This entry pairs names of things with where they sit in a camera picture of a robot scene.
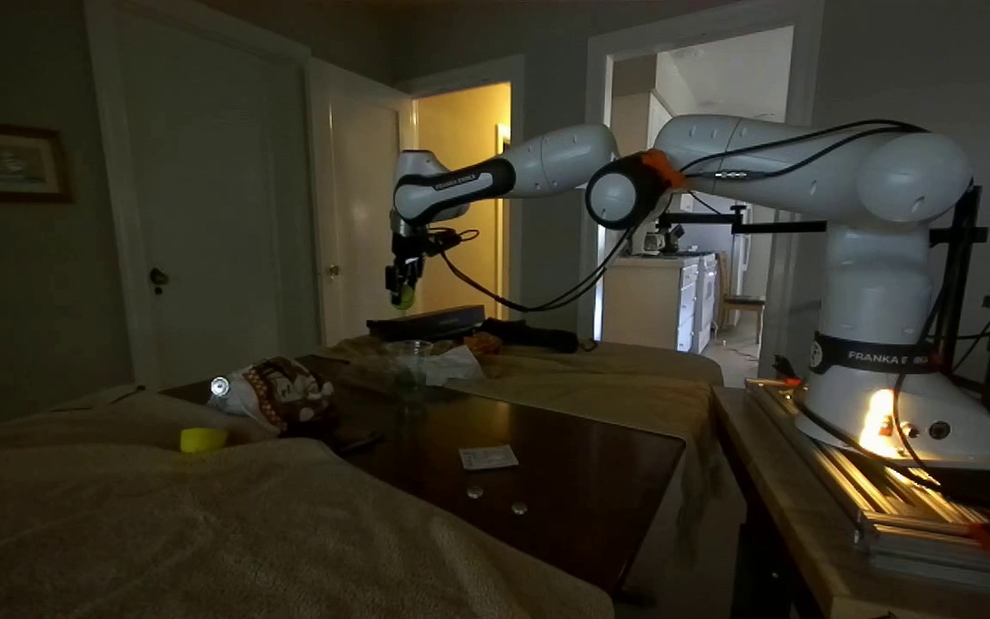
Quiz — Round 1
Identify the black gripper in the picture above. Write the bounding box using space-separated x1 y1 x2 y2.
380 223 433 311

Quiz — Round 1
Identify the clear plastic cup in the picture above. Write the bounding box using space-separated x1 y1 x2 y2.
388 347 435 411

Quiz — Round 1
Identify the long black bar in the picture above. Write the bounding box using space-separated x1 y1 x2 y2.
365 303 487 345

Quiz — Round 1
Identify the white open door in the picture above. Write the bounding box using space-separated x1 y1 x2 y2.
305 59 419 347

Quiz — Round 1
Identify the white crumpled plastic bag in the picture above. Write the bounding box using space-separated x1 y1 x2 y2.
393 336 487 388

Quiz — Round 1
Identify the orange colourful toy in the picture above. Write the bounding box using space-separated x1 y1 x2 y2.
465 327 512 361

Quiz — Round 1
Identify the black bag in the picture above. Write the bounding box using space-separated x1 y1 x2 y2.
481 315 591 358

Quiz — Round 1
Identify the red white patterned cloth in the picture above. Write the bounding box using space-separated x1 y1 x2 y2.
207 352 339 438

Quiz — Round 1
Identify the small white card packet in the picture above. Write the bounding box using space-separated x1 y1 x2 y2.
455 441 523 476

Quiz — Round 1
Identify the white closed door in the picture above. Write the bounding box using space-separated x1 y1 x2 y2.
82 0 324 388

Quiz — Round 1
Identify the white cabinet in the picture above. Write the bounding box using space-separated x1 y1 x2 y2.
603 247 725 355

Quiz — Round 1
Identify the wooden stool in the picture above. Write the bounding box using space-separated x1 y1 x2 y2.
719 294 771 347

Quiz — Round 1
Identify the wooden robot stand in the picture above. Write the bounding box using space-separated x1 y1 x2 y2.
709 383 990 619

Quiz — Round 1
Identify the black vertical pole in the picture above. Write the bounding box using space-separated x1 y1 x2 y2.
930 172 990 377

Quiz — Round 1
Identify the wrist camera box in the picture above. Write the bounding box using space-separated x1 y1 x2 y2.
424 228 467 258

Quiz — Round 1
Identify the orange strap on arm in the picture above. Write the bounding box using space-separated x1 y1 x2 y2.
639 147 691 193

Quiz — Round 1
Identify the black camera mount rod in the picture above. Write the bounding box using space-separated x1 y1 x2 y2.
658 202 837 241

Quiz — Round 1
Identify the landscape picture brown frame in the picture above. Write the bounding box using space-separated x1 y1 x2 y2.
0 117 77 210

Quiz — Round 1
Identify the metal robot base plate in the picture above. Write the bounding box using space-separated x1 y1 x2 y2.
741 376 990 579

